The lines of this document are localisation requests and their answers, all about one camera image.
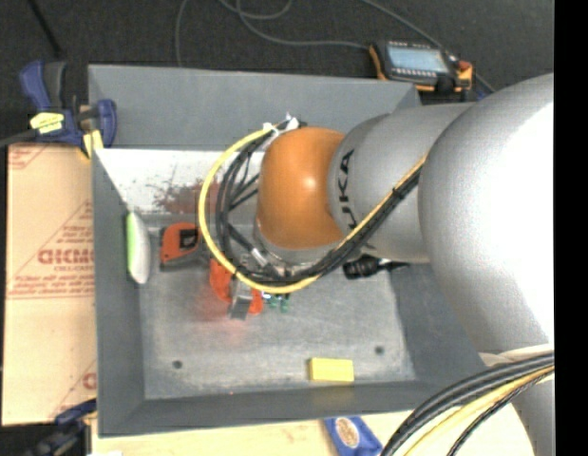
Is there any white and green brush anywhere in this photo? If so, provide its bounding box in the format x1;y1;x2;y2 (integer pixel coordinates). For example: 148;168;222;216
125;211;153;285

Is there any yellow sponge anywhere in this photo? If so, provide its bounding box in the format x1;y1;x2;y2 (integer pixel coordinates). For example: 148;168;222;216
308;356;356;384

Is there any orange plastic object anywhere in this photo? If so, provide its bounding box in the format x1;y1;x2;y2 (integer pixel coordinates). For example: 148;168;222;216
208;258;265;318

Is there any black cylinder on white bracket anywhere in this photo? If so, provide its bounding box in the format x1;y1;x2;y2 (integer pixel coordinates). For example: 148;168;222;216
342;256;410;281

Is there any brown cardboard board red print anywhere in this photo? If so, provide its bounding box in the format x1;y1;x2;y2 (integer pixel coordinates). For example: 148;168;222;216
0;142;99;428

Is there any grey metal bin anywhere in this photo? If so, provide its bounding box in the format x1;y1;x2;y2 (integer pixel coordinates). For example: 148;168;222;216
86;64;487;437

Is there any orange and black tape measure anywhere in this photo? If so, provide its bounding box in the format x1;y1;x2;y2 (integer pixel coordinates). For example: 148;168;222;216
159;221;203;271

